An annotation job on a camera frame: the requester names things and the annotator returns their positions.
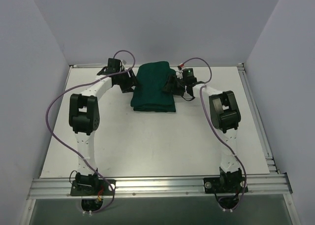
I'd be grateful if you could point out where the dark green surgical cloth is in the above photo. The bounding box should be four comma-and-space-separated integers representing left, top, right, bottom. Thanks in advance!
130, 61, 176, 113

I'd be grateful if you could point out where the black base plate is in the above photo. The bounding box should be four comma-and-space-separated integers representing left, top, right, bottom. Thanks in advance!
203, 177, 245, 194
70, 179, 116, 196

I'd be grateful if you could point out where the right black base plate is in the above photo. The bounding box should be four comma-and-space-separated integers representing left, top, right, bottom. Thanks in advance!
203, 177, 245, 194

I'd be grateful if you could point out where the rear aluminium rail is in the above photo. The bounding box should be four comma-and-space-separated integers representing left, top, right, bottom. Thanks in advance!
70, 63, 102, 68

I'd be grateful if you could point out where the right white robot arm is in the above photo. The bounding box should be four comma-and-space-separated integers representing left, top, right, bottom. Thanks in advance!
162, 74, 243, 192

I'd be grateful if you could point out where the front aluminium rail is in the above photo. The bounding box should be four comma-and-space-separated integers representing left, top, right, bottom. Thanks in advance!
27, 174, 292, 200

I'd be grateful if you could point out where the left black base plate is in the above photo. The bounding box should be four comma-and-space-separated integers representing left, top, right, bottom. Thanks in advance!
70, 179, 116, 196

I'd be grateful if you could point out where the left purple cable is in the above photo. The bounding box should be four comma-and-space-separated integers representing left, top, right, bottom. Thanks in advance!
46, 50, 137, 212

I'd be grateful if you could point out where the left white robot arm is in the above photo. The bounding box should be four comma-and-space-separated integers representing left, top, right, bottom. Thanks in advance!
69, 67, 138, 195

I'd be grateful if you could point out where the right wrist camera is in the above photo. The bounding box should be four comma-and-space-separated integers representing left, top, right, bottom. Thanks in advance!
182, 68, 196, 85

